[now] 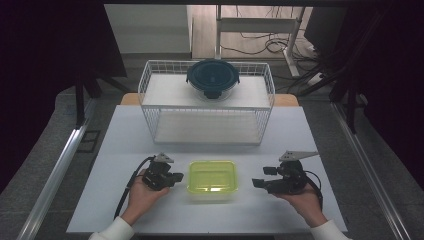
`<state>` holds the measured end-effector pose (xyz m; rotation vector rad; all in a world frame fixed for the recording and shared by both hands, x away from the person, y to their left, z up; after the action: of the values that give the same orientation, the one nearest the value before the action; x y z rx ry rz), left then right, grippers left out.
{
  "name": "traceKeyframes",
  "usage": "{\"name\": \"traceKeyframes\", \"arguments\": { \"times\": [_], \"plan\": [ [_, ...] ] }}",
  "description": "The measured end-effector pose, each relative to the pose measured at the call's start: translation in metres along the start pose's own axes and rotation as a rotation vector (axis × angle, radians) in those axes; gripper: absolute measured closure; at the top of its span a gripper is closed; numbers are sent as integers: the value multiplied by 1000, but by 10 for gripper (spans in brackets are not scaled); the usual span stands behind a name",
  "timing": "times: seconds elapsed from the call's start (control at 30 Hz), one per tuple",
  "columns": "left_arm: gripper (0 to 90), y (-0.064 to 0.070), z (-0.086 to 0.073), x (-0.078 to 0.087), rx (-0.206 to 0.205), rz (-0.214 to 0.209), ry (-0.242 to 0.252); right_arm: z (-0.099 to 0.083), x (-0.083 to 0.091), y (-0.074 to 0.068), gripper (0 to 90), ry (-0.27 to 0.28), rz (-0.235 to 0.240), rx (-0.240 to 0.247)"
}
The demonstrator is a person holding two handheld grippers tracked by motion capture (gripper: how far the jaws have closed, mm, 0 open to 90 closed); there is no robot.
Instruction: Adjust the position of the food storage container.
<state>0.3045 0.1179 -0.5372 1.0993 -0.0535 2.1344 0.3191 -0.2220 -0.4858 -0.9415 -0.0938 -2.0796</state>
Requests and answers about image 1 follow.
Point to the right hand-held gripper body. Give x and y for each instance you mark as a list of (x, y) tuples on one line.
[(288, 180)]

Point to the person's left hand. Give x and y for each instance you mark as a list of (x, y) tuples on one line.
[(141, 200)]

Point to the black metal stand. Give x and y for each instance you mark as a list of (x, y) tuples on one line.
[(80, 100), (350, 113)]

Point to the wooden board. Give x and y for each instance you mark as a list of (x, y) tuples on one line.
[(128, 99)]

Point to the white cabinet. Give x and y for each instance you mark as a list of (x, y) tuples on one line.
[(150, 30)]

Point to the dark monitor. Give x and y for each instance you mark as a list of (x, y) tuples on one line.
[(325, 26)]

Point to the white power strip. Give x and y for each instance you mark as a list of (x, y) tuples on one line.
[(315, 79)]

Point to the person's right hand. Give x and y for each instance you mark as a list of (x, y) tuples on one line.
[(306, 203)]

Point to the white metal desk frame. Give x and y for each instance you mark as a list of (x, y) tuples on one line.
[(256, 25)]

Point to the aluminium rail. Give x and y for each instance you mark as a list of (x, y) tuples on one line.
[(56, 166), (366, 160)]

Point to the round dark blue lidded container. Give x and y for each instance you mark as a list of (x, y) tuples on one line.
[(212, 76)]

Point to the black rectangular frame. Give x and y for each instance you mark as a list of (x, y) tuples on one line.
[(87, 151)]

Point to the dark curtain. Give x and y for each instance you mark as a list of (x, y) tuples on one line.
[(396, 83), (40, 66)]

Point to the yellow-green rectangular food container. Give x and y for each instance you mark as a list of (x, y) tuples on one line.
[(212, 176)]

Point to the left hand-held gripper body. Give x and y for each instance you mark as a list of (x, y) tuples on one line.
[(158, 175)]

